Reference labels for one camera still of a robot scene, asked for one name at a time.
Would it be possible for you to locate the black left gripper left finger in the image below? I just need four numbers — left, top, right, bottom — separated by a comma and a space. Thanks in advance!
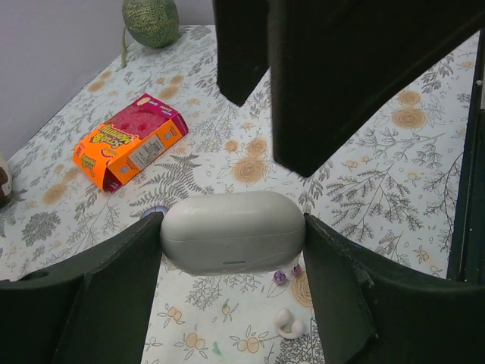
1, 212, 164, 363

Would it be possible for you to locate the purple clip earbud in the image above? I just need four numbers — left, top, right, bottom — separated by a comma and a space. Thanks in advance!
273, 270, 288, 285
289, 263, 302, 276

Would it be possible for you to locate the brown white plush toy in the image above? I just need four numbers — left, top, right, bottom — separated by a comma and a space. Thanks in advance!
0, 155, 12, 208

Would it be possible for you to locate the floral table mat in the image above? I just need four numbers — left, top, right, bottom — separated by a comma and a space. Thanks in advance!
1, 25, 479, 363

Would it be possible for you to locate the green melon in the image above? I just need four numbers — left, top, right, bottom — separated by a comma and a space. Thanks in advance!
120, 0, 180, 68

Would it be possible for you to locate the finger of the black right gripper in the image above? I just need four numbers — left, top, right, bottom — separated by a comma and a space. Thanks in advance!
212, 0, 269, 107
268, 1, 484, 177

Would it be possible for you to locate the purple earbud charging case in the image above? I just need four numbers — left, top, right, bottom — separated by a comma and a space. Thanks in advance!
139, 206, 169, 219

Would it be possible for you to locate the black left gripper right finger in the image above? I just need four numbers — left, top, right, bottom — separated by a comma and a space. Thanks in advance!
304, 215, 484, 363

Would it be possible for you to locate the white clip earbud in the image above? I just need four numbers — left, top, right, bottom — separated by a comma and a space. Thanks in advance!
274, 308, 305, 340

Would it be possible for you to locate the orange pink sponge box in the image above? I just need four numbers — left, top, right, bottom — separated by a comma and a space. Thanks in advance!
73, 93, 189, 193

